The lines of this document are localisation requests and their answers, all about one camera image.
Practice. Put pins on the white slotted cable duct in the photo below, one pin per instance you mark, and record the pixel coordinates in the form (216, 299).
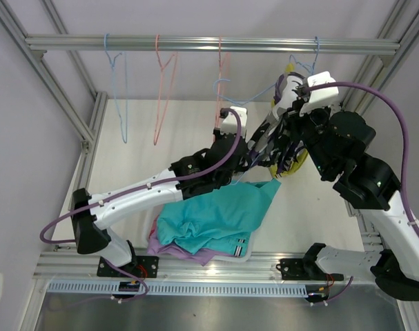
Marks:
(180, 288)

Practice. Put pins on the purple white patterned trousers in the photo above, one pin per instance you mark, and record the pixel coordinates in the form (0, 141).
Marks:
(271, 143)

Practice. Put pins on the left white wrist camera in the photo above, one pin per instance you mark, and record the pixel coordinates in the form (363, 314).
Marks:
(229, 119)

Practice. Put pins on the light blue wire hanger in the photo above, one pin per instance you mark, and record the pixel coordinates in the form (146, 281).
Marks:
(118, 63)

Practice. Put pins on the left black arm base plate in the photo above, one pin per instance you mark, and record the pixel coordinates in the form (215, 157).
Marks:
(145, 268)

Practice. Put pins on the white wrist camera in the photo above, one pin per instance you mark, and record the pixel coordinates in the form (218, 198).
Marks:
(315, 99)
(229, 119)

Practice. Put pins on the white plastic basket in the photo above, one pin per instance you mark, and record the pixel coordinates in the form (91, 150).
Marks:
(247, 255)

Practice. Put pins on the pink wire hanger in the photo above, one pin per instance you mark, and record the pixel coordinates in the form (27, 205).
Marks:
(223, 68)
(163, 96)

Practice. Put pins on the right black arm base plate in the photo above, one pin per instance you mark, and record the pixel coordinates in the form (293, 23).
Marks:
(297, 270)

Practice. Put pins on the olive yellow trousers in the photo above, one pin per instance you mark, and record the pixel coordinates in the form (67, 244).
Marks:
(300, 155)

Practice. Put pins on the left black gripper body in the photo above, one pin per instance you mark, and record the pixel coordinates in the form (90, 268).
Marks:
(226, 180)

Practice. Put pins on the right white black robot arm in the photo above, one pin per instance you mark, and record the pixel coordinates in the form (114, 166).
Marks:
(337, 145)

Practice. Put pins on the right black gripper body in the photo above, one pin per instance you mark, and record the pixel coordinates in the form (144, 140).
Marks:
(312, 125)

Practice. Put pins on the lilac purple trousers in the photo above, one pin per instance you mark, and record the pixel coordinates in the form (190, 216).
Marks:
(201, 257)

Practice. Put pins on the teal trousers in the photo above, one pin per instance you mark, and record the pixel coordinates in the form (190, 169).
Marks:
(248, 201)

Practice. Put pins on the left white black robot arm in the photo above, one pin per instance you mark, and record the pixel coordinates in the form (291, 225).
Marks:
(203, 172)

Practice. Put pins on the aluminium hanging rail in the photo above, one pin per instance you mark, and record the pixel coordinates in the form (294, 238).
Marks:
(114, 42)

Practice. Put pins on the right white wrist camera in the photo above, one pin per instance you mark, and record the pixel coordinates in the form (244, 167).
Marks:
(315, 99)

